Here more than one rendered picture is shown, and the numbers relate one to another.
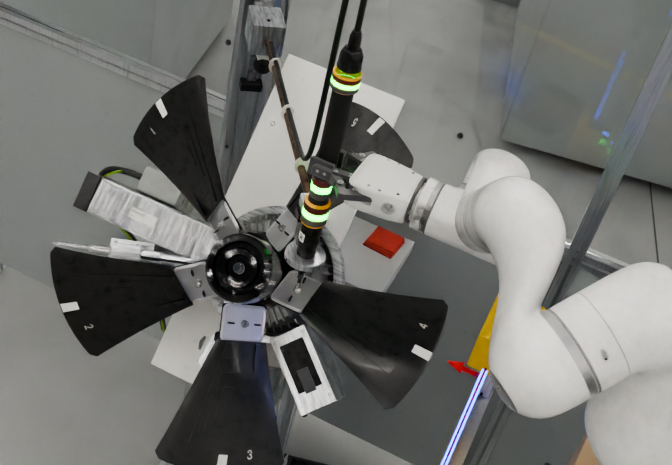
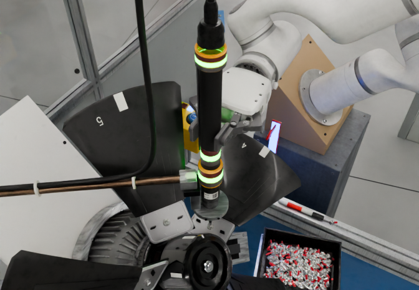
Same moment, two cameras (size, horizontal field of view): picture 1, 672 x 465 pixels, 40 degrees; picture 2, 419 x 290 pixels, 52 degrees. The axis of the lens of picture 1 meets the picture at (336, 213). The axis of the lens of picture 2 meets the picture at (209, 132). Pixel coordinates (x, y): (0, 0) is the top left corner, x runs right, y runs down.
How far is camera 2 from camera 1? 1.24 m
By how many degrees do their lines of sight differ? 56
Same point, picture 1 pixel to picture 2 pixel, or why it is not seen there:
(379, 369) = (279, 180)
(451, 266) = not seen: hidden behind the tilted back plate
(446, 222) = (283, 63)
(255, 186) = not seen: hidden behind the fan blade
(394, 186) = (254, 84)
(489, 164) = not seen: outside the picture
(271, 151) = (20, 235)
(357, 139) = (123, 123)
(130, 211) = not seen: outside the picture
